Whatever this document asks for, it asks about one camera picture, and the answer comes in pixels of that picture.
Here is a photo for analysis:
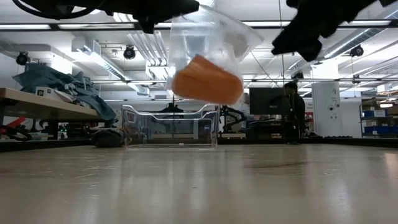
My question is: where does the white pillar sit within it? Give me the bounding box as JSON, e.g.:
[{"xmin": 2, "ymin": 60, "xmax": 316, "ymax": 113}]
[{"xmin": 312, "ymin": 81, "xmax": 341, "ymax": 138}]

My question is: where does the white box with label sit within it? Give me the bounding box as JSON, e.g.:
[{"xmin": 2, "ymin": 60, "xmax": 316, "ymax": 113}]
[{"xmin": 35, "ymin": 86, "xmax": 75, "ymax": 103}]

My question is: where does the red and black cable hoop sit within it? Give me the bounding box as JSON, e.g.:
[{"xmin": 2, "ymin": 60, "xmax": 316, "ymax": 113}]
[{"xmin": 0, "ymin": 116, "xmax": 32, "ymax": 141}]

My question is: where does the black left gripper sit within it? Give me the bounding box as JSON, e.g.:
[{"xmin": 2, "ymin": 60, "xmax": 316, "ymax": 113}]
[{"xmin": 101, "ymin": 0, "xmax": 200, "ymax": 34}]

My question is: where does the dark grey cloth roll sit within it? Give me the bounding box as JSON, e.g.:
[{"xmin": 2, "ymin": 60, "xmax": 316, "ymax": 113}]
[{"xmin": 90, "ymin": 128, "xmax": 126, "ymax": 149}]

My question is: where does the wooden workbench with metal frame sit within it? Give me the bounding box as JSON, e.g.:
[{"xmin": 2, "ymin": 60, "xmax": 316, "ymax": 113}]
[{"xmin": 0, "ymin": 87, "xmax": 103, "ymax": 139}]

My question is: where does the silver ceiling duct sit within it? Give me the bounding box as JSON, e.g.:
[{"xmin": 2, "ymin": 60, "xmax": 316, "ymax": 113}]
[{"xmin": 323, "ymin": 27, "xmax": 398, "ymax": 60}]

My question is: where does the clear plastic zip bag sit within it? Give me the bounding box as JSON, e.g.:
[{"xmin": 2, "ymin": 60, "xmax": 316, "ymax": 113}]
[{"xmin": 166, "ymin": 4, "xmax": 265, "ymax": 106}]

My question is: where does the black table frame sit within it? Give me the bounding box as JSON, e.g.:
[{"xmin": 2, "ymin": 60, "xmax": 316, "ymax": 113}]
[{"xmin": 0, "ymin": 136, "xmax": 398, "ymax": 153}]

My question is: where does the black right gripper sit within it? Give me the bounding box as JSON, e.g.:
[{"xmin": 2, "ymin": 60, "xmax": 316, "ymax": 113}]
[{"xmin": 271, "ymin": 0, "xmax": 377, "ymax": 63}]

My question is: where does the person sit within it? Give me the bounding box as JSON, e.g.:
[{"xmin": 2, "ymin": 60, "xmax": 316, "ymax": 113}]
[{"xmin": 282, "ymin": 81, "xmax": 307, "ymax": 144}]

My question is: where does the orange elastic bandage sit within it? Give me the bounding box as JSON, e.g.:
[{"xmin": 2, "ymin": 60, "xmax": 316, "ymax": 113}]
[{"xmin": 171, "ymin": 54, "xmax": 244, "ymax": 105}]

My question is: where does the shelf with blue bins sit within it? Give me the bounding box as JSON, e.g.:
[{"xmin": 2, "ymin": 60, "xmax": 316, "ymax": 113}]
[{"xmin": 359, "ymin": 98, "xmax": 398, "ymax": 138}]

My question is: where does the black monitor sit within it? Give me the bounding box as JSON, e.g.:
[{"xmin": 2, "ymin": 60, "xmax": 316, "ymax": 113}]
[{"xmin": 249, "ymin": 87, "xmax": 295, "ymax": 115}]

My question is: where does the clear plastic bin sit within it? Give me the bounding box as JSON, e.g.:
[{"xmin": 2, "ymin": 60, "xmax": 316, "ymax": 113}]
[{"xmin": 121, "ymin": 103, "xmax": 221, "ymax": 149}]

